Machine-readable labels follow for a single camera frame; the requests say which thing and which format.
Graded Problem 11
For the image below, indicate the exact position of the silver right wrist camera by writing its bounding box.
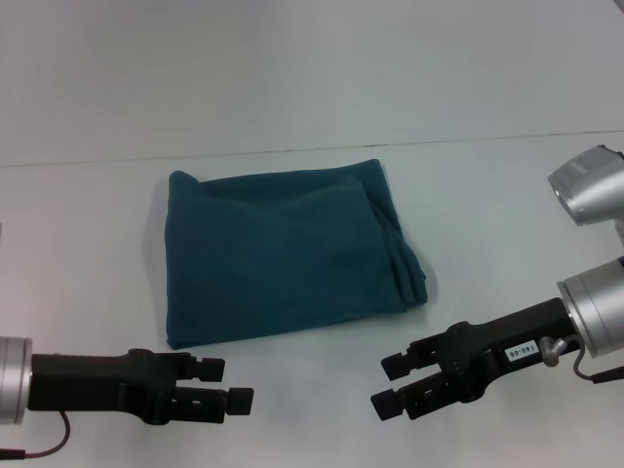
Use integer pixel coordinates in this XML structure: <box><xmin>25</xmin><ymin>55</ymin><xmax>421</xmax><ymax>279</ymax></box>
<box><xmin>546</xmin><ymin>144</ymin><xmax>624</xmax><ymax>228</ymax></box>

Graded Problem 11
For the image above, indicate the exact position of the left gripper cable with plug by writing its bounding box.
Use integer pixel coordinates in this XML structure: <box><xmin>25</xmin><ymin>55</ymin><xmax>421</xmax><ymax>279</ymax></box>
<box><xmin>0</xmin><ymin>409</ymin><xmax>72</xmax><ymax>463</ymax></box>

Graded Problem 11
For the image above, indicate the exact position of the teal blue t-shirt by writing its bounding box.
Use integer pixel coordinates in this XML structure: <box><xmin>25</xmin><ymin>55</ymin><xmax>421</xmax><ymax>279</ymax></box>
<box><xmin>163</xmin><ymin>158</ymin><xmax>430</xmax><ymax>351</ymax></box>

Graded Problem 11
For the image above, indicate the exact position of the right gripper cable with plug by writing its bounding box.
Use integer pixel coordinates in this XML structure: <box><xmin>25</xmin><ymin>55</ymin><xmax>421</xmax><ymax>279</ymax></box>
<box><xmin>539</xmin><ymin>334</ymin><xmax>624</xmax><ymax>387</ymax></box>

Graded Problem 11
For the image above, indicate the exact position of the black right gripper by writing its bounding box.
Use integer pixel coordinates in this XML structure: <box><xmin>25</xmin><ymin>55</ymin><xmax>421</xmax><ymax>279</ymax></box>
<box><xmin>370</xmin><ymin>295</ymin><xmax>579</xmax><ymax>421</ymax></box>

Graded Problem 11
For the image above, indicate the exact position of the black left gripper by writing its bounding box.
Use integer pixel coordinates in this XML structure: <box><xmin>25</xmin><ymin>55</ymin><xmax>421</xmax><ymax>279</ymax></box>
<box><xmin>26</xmin><ymin>347</ymin><xmax>255</xmax><ymax>426</ymax></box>

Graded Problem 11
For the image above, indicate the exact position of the gripper cable with plug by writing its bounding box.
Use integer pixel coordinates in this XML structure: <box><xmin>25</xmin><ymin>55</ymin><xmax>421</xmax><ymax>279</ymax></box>
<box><xmin>0</xmin><ymin>409</ymin><xmax>72</xmax><ymax>463</ymax></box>
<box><xmin>539</xmin><ymin>334</ymin><xmax>624</xmax><ymax>387</ymax></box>

